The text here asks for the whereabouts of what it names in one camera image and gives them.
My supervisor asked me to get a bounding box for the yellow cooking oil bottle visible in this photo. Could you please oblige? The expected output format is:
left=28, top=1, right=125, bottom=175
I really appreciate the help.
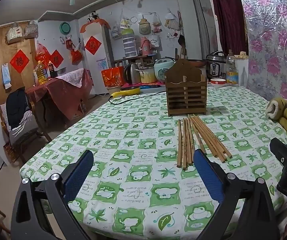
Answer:
left=33, top=60, right=49, bottom=85

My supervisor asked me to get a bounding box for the plastic drawer tower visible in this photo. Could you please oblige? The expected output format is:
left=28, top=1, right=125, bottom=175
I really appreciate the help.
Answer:
left=122, top=29, right=137, bottom=58

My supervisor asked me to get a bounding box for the dark red curtain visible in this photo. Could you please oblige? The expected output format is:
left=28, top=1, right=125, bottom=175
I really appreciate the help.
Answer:
left=209, top=0, right=249, bottom=56

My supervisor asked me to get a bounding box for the black silver pressure cooker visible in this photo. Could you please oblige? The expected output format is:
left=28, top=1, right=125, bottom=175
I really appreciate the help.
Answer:
left=206, top=51, right=228, bottom=80

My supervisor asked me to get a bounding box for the black power cable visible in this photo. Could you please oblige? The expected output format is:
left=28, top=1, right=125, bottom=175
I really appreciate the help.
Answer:
left=108, top=91, right=166, bottom=105

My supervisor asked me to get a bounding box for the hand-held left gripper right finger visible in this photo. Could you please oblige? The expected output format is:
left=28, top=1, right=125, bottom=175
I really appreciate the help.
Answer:
left=193, top=149, right=277, bottom=240

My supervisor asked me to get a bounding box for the side table with red cloth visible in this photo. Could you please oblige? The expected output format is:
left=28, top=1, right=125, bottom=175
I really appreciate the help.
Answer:
left=26, top=69, right=94, bottom=121

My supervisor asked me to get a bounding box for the light green rice cooker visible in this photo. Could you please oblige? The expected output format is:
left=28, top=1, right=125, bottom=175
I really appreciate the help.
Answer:
left=154, top=58, right=176, bottom=83

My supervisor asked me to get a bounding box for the red gift bag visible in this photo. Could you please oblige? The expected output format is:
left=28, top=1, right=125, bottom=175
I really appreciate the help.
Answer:
left=101, top=66, right=125, bottom=87

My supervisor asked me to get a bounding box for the red and white bowl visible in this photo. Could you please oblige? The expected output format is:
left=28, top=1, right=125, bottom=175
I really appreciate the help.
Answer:
left=210, top=78, right=226, bottom=87

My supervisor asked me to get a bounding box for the chair with dark clothes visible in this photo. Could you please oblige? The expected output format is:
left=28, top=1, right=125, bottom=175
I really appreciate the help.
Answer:
left=0, top=87, right=52, bottom=163

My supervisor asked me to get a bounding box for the beige hanging pouch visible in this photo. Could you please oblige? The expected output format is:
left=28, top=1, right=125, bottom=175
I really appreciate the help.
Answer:
left=138, top=17, right=151, bottom=35

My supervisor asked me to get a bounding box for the red diamond paper poster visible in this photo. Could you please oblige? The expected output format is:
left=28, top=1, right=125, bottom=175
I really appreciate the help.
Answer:
left=85, top=35, right=102, bottom=55
left=50, top=49, right=64, bottom=68
left=9, top=49, right=30, bottom=74

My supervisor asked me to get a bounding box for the yellow handled electric tool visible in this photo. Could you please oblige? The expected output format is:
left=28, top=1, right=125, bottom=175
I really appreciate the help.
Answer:
left=110, top=87, right=141, bottom=98

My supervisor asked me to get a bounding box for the white refrigerator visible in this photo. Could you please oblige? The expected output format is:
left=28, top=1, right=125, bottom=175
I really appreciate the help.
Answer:
left=83, top=22, right=114, bottom=97

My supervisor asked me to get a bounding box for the clear plastic bottle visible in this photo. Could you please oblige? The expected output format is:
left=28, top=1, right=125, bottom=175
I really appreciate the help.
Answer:
left=226, top=50, right=239, bottom=84

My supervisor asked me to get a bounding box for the mouse plush toy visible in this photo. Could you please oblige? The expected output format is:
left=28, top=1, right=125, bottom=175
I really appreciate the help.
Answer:
left=87, top=10, right=99, bottom=23

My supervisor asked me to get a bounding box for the white carton box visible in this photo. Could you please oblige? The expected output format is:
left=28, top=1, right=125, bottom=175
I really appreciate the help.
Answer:
left=234, top=51, right=249, bottom=87

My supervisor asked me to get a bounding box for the steel electric kettle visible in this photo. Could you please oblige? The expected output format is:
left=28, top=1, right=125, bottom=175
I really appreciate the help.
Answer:
left=125, top=62, right=141, bottom=84

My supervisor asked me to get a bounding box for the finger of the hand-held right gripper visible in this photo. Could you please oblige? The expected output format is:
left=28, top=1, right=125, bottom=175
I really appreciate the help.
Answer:
left=270, top=137, right=287, bottom=167

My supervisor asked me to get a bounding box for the grey hanging handbag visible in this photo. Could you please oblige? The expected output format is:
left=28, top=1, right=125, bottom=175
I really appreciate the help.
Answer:
left=6, top=22, right=22, bottom=44
left=24, top=20, right=38, bottom=39

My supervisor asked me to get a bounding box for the brown wooden chopstick holder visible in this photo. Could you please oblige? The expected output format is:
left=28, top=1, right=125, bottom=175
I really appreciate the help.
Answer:
left=164, top=59, right=208, bottom=117

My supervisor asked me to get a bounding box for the pile of wooden chopsticks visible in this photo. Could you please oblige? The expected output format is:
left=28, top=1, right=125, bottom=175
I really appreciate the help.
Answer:
left=177, top=114, right=233, bottom=171

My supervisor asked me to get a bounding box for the dark sauce bottle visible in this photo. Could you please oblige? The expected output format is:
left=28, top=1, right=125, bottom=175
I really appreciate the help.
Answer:
left=48, top=60, right=57, bottom=78

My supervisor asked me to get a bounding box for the yellow cooking pot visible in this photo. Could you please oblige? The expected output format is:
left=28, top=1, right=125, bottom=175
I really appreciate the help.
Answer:
left=138, top=66, right=156, bottom=83

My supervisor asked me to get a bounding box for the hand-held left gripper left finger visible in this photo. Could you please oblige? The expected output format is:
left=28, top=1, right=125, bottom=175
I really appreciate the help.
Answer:
left=10, top=149, right=94, bottom=240

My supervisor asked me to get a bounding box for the green patterned tablecloth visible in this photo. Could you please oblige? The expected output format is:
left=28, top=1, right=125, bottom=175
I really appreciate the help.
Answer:
left=20, top=86, right=287, bottom=240

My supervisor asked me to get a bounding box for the pink thermos jug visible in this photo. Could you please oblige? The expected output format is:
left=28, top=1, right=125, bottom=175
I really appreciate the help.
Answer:
left=140, top=36, right=152, bottom=55

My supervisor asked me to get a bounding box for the floral plastic sheet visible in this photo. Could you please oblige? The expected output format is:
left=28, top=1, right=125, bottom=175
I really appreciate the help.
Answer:
left=235, top=0, right=287, bottom=110

